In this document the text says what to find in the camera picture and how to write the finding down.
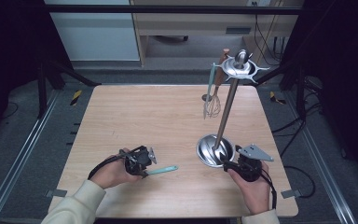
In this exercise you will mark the aluminium floor rail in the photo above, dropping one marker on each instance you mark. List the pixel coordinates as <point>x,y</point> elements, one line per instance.
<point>329,183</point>
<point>18,155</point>

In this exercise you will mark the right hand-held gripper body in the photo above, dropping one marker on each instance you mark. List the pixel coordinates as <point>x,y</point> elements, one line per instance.
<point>251,168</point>

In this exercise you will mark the black horizontal frame bar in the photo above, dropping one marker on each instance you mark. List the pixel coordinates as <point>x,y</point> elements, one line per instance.
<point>167,9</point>

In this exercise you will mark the yellow black striped tape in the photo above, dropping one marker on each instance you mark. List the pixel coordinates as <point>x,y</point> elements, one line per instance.
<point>275,98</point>
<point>76,97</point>

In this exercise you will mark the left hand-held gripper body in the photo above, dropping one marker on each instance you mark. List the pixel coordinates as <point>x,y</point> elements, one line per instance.
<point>136,160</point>

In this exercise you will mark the metal utensil stand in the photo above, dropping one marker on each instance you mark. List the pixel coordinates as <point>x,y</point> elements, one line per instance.
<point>227,109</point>

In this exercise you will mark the white cabinet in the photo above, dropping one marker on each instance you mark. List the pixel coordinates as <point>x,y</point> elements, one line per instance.
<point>96,37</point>

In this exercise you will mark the person's right hand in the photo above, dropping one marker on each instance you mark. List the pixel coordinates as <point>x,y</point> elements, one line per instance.
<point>254,194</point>

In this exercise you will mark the person's left hand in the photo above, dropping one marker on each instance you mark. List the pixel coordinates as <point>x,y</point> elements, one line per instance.
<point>113,172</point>

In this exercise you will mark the black curtain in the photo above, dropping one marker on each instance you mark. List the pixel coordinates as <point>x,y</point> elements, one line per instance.
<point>9,46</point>
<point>348,46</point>

